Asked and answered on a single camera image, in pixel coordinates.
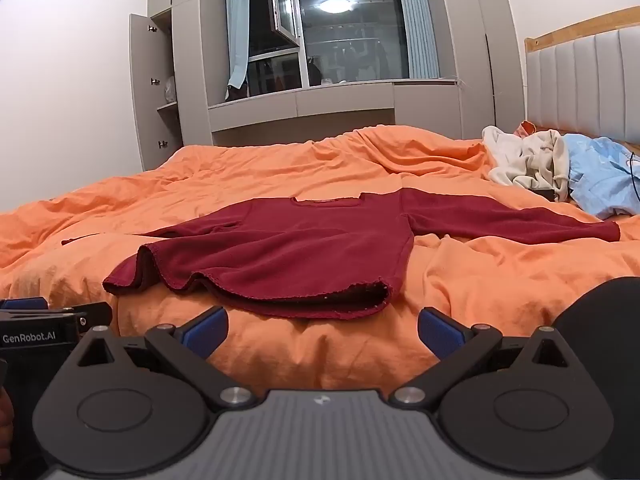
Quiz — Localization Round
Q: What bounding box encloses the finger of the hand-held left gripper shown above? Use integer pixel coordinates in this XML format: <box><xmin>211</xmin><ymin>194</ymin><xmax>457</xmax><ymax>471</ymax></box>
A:
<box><xmin>0</xmin><ymin>297</ymin><xmax>50</xmax><ymax>313</ymax></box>

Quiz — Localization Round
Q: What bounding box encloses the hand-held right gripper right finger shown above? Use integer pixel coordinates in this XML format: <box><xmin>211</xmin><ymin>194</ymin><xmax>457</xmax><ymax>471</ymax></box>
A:
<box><xmin>387</xmin><ymin>306</ymin><xmax>571</xmax><ymax>409</ymax></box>

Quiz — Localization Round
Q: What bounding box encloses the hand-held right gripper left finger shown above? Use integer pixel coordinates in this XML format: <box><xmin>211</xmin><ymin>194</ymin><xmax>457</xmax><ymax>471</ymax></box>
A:
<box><xmin>74</xmin><ymin>305</ymin><xmax>258</xmax><ymax>409</ymax></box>

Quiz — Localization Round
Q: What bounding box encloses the dark red sweater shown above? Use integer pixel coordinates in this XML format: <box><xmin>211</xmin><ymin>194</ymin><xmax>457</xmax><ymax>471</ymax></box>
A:
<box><xmin>61</xmin><ymin>191</ymin><xmax>622</xmax><ymax>320</ymax></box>

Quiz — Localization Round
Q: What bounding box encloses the person's left hand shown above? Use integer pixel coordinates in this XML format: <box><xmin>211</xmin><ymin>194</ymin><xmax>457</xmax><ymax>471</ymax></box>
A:
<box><xmin>0</xmin><ymin>387</ymin><xmax>16</xmax><ymax>466</ymax></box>

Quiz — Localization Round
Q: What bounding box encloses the orange bed sheet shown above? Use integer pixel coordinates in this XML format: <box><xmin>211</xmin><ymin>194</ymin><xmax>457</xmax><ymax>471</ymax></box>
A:
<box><xmin>0</xmin><ymin>125</ymin><xmax>640</xmax><ymax>401</ymax></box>

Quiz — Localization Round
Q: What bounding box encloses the beige garment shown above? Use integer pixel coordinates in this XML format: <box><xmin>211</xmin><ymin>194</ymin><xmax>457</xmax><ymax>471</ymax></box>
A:
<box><xmin>481</xmin><ymin>125</ymin><xmax>571</xmax><ymax>202</ymax></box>

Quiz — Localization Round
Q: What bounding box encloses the light blue garment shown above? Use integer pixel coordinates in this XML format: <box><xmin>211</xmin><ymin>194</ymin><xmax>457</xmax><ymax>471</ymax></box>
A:
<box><xmin>562</xmin><ymin>134</ymin><xmax>640</xmax><ymax>221</ymax></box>

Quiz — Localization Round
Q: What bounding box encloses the grey wardrobe door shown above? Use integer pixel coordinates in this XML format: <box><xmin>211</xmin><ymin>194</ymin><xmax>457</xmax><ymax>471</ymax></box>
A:
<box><xmin>129</xmin><ymin>12</ymin><xmax>173</xmax><ymax>172</ymax></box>

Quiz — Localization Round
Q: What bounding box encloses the grey padded wooden headboard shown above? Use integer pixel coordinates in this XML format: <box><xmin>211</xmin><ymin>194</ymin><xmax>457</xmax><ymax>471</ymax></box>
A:
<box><xmin>524</xmin><ymin>6</ymin><xmax>640</xmax><ymax>153</ymax></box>

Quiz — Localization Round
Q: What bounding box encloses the grey built-in wardrobe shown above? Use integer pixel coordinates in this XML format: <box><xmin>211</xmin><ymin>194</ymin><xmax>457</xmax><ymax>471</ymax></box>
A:
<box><xmin>129</xmin><ymin>0</ymin><xmax>527</xmax><ymax>172</ymax></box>

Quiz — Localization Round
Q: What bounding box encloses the light blue curtain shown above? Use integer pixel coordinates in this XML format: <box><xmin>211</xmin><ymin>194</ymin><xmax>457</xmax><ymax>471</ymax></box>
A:
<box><xmin>223</xmin><ymin>0</ymin><xmax>251</xmax><ymax>88</ymax></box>
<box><xmin>394</xmin><ymin>0</ymin><xmax>441</xmax><ymax>81</ymax></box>

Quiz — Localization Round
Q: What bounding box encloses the large window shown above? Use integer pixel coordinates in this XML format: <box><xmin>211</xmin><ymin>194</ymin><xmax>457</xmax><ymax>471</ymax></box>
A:
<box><xmin>247</xmin><ymin>0</ymin><xmax>411</xmax><ymax>97</ymax></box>

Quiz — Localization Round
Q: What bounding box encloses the open window sash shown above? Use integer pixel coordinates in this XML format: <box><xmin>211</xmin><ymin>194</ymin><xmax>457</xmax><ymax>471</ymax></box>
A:
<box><xmin>268</xmin><ymin>0</ymin><xmax>301</xmax><ymax>43</ymax></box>

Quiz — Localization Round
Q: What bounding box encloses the black cable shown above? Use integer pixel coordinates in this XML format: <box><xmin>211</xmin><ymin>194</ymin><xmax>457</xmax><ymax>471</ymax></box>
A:
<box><xmin>620</xmin><ymin>141</ymin><xmax>640</xmax><ymax>188</ymax></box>

